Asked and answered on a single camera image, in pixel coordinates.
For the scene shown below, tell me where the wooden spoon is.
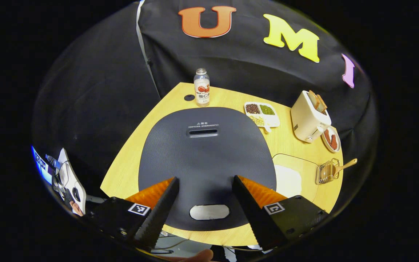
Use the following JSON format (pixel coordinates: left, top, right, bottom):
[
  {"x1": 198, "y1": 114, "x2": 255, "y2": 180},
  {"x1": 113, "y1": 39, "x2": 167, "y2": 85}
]
[{"x1": 328, "y1": 158, "x2": 358, "y2": 179}]

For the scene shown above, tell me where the clear drink bottle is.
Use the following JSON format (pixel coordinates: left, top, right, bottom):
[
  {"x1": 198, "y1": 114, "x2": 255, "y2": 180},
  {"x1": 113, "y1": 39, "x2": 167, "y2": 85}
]
[{"x1": 194, "y1": 68, "x2": 210, "y2": 107}]

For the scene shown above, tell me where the black backdrop cloth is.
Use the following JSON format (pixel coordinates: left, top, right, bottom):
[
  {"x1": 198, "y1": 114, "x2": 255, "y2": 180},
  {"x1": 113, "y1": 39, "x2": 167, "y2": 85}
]
[{"x1": 31, "y1": 0, "x2": 377, "y2": 204}]

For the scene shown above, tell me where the white divided bean dish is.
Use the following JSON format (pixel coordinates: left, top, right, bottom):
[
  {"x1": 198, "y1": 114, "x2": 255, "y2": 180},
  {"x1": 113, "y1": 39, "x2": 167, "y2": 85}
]
[{"x1": 244, "y1": 102, "x2": 280, "y2": 133}]

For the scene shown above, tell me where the dark grey rice cooker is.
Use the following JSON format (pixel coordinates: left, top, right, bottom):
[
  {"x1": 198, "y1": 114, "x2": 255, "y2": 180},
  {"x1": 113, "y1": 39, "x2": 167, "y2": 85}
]
[{"x1": 138, "y1": 107, "x2": 277, "y2": 231}]

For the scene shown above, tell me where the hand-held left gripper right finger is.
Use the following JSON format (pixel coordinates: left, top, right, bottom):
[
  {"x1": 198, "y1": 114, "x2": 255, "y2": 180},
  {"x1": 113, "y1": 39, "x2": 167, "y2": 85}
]
[{"x1": 232, "y1": 175, "x2": 329, "y2": 250}]

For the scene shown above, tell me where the white toaster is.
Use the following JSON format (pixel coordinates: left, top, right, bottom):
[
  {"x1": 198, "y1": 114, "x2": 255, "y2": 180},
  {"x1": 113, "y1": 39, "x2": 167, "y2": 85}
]
[{"x1": 291, "y1": 90, "x2": 332, "y2": 143}]

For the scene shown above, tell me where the white round plate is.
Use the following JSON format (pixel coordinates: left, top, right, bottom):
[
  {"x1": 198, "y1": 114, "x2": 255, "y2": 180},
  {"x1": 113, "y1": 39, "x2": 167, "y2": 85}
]
[{"x1": 320, "y1": 126, "x2": 341, "y2": 153}]

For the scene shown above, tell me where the white rice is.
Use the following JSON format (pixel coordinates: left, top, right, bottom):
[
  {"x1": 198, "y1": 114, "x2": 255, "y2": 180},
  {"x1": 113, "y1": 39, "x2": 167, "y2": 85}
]
[{"x1": 274, "y1": 164, "x2": 302, "y2": 198}]

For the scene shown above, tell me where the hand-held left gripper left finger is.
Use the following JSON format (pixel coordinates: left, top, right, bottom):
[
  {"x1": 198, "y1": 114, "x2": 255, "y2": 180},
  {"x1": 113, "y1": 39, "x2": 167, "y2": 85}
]
[{"x1": 93, "y1": 177, "x2": 180, "y2": 250}]

